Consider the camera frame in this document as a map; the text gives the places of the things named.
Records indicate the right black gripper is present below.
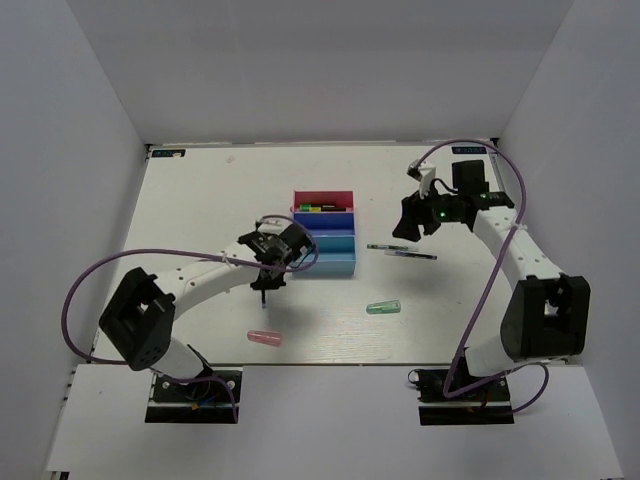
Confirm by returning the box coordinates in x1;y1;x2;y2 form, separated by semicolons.
393;181;462;242

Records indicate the green patterned pen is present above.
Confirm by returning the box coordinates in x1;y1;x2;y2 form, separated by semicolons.
366;243;418;252

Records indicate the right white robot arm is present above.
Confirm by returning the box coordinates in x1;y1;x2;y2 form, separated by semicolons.
392;160;591;399

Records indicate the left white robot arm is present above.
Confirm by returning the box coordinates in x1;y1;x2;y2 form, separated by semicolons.
99;222;315;399

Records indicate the dark blue container bin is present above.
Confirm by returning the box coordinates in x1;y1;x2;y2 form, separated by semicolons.
293;211;355;235

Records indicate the light blue container bin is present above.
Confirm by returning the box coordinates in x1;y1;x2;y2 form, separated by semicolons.
294;234;356;278

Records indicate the purple pen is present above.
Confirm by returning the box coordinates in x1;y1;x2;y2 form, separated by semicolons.
385;250;438;260

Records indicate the red container bin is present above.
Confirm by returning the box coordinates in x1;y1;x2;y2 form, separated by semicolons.
291;190;354;212

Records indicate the right blue table label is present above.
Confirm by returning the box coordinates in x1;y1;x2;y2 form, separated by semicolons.
451;146;487;155

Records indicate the blue table label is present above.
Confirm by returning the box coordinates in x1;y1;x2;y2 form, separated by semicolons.
151;149;186;158
451;146;487;155

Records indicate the left blue table label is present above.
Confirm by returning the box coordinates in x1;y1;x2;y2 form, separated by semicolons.
151;149;186;158

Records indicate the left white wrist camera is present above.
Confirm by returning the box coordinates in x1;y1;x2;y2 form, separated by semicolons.
255;217;290;235

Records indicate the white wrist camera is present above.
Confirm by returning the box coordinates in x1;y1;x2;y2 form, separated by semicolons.
407;159;436;199
255;217;290;235

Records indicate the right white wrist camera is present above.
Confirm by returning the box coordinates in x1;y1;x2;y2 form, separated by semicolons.
407;159;436;199

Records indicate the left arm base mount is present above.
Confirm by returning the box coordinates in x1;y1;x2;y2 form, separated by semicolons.
145;369;243;425

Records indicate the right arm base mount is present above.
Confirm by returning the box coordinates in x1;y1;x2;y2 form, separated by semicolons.
407;368;514;427

